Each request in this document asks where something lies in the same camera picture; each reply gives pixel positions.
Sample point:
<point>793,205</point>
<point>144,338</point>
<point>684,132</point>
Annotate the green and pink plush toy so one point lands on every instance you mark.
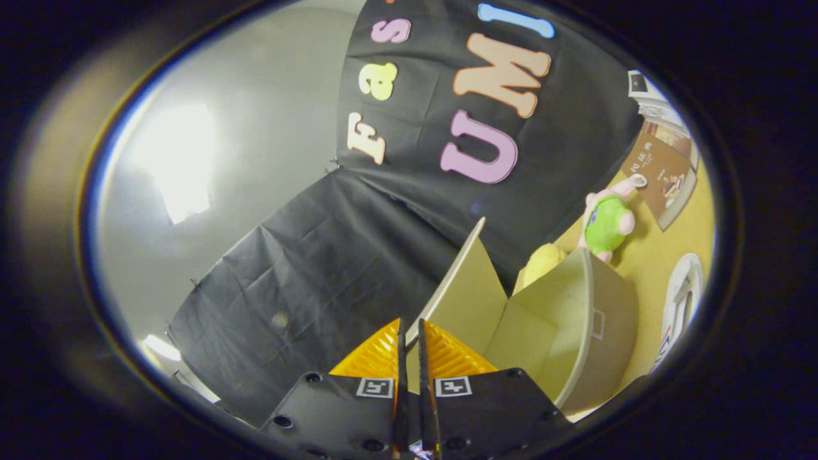
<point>606,223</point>

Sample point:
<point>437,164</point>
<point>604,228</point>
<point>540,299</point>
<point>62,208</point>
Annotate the brown book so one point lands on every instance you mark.
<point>661,172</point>

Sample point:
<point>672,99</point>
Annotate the white shoe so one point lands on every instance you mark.
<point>679,306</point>

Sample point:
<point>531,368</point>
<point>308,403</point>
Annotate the beige fabric storage box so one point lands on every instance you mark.
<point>575,332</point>

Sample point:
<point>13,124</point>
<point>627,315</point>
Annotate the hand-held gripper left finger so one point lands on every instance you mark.
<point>345,415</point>

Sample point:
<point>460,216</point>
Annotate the yellow plush toy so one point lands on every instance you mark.
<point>543,262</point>

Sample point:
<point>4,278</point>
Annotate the black backdrop cloth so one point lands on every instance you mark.
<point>383,243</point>

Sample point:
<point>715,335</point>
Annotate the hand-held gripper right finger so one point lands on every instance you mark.
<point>492,412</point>

